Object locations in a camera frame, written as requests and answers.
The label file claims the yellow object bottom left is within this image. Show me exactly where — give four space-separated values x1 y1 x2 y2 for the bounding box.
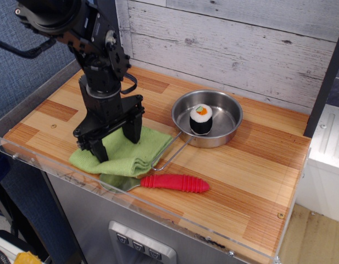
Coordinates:
13 251 42 264

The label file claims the white aluminium side unit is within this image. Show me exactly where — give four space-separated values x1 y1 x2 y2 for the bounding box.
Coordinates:
296 104 339 221

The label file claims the red handled metal spoon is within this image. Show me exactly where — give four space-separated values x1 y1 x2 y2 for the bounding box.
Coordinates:
99 174 210 193

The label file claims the small steel frying pan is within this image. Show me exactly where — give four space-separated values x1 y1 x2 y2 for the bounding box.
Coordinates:
151 89 244 172

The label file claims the dark right support post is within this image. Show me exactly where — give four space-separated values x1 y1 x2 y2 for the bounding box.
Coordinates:
303 0 339 138

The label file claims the plush sushi roll toy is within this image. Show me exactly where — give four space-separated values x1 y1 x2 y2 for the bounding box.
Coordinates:
190 104 213 135

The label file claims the clear acrylic front guard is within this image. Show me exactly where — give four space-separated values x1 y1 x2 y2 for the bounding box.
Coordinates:
0 127 310 263

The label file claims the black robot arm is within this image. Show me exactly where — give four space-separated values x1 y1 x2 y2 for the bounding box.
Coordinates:
15 1 145 162

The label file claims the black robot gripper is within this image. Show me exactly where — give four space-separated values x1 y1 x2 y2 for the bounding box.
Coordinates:
73 92 146 163

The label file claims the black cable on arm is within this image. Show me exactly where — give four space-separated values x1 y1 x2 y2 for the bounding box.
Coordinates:
0 37 138 95

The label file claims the silver control panel with buttons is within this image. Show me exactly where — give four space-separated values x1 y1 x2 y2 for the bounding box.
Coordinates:
108 221 177 263

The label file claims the green cloth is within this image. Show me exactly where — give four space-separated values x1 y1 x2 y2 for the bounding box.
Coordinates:
69 126 173 177

